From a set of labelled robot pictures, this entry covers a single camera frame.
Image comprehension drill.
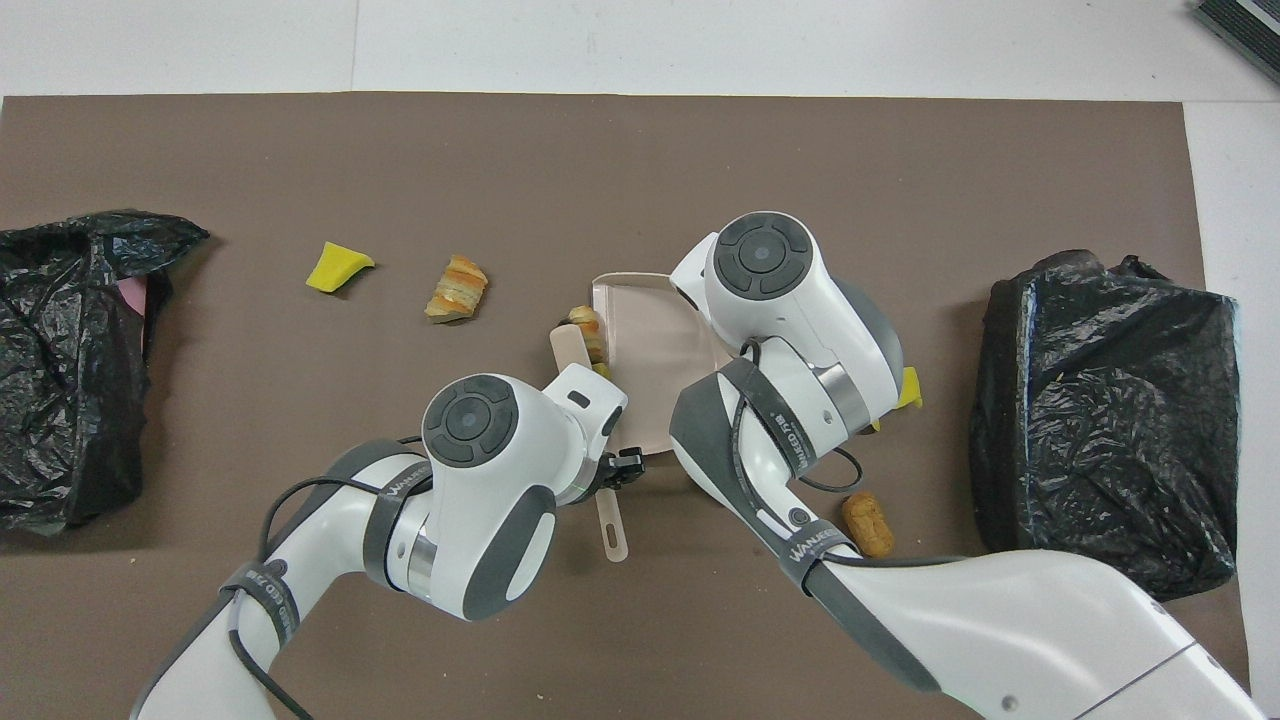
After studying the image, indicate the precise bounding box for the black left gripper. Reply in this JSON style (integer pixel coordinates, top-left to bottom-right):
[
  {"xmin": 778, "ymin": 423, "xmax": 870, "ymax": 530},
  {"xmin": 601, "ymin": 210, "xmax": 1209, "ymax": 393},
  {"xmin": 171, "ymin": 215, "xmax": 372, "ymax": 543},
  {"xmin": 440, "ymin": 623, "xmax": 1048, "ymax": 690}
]
[{"xmin": 585, "ymin": 447, "xmax": 646, "ymax": 496}]

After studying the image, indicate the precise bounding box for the beige hand brush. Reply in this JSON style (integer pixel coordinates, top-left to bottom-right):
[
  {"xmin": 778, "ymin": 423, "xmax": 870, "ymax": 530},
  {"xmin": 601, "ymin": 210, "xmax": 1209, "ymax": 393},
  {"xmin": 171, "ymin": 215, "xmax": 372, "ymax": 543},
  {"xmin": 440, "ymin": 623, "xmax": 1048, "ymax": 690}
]
[{"xmin": 548, "ymin": 325, "xmax": 631, "ymax": 563}]

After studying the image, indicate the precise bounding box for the beige plastic dustpan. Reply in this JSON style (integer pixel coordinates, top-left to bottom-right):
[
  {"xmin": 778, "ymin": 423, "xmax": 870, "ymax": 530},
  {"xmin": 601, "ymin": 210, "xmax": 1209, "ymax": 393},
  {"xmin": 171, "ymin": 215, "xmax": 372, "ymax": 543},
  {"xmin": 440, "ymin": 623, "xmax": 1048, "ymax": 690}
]
[{"xmin": 590, "ymin": 270, "xmax": 736, "ymax": 456}]

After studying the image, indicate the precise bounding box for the small striped croissant piece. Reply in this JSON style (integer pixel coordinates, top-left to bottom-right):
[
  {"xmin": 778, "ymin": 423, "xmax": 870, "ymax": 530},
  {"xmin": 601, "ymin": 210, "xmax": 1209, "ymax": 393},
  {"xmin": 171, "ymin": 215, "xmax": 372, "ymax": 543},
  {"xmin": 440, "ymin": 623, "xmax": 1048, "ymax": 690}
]
[{"xmin": 568, "ymin": 305, "xmax": 606, "ymax": 366}]

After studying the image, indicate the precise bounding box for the large striped croissant piece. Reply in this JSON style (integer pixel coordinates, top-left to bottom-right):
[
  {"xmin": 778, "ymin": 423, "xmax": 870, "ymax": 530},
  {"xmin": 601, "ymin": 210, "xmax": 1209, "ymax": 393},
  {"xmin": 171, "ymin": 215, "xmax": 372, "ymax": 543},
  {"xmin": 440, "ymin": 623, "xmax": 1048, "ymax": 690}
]
[{"xmin": 423, "ymin": 254, "xmax": 490, "ymax": 324}]

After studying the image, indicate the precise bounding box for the small brown bread roll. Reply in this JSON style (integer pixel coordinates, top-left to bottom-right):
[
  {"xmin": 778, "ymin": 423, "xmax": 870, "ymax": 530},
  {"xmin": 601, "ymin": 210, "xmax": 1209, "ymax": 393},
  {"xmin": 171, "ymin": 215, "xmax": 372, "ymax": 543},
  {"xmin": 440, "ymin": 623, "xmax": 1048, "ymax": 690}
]
[{"xmin": 840, "ymin": 490, "xmax": 896, "ymax": 559}]

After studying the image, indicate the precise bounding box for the notched yellow sponge piece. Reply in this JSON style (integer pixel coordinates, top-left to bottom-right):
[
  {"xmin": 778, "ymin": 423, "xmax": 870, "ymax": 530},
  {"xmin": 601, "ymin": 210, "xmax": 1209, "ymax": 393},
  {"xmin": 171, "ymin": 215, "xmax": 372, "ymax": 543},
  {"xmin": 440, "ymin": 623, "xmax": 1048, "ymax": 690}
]
[{"xmin": 880, "ymin": 366, "xmax": 923, "ymax": 431}]

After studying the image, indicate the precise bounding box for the yellow sponge wedge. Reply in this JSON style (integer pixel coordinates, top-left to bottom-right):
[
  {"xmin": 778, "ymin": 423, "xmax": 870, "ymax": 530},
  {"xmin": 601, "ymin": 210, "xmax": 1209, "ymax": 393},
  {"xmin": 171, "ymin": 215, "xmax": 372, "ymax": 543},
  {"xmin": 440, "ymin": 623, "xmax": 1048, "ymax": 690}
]
[{"xmin": 305, "ymin": 241, "xmax": 376, "ymax": 294}]

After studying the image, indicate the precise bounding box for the black bag lined pink bin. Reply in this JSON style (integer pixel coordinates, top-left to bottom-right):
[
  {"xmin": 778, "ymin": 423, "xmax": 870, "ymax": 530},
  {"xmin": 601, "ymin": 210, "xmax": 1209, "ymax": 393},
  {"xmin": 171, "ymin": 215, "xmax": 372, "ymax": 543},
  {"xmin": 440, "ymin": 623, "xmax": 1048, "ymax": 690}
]
[{"xmin": 0, "ymin": 209, "xmax": 211, "ymax": 536}]

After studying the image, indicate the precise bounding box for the brown table mat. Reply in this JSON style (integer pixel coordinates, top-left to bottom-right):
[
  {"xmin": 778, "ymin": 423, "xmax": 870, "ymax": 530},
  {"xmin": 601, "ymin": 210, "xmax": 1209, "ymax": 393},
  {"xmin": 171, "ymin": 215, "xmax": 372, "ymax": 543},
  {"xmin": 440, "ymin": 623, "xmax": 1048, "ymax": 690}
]
[{"xmin": 0, "ymin": 92, "xmax": 1256, "ymax": 720}]

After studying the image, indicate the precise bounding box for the dark ribbed panel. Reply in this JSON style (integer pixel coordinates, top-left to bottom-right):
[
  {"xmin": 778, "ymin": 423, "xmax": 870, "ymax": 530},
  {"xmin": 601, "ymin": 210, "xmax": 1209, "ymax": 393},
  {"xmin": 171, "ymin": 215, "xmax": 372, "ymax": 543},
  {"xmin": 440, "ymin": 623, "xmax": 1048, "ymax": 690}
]
[{"xmin": 1193, "ymin": 0, "xmax": 1280, "ymax": 86}]

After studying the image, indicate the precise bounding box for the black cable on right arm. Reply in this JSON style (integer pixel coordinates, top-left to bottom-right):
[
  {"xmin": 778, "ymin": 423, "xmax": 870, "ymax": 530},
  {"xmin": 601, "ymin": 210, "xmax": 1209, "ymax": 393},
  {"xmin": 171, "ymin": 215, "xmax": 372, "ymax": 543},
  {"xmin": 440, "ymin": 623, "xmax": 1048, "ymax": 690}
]
[{"xmin": 735, "ymin": 338, "xmax": 866, "ymax": 494}]

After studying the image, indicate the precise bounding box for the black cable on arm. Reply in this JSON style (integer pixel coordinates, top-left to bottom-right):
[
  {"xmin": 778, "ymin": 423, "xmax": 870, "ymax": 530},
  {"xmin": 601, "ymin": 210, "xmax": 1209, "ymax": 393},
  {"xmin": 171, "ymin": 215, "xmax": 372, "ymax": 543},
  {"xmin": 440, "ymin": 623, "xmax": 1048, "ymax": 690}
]
[
  {"xmin": 225, "ymin": 435, "xmax": 441, "ymax": 720},
  {"xmin": 735, "ymin": 338, "xmax": 866, "ymax": 494}
]

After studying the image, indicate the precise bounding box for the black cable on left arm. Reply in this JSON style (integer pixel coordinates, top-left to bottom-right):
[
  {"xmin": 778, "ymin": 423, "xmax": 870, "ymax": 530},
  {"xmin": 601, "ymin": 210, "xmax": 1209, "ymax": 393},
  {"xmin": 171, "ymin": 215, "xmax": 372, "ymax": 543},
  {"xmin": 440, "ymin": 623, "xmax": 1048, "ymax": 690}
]
[{"xmin": 225, "ymin": 435, "xmax": 441, "ymax": 720}]

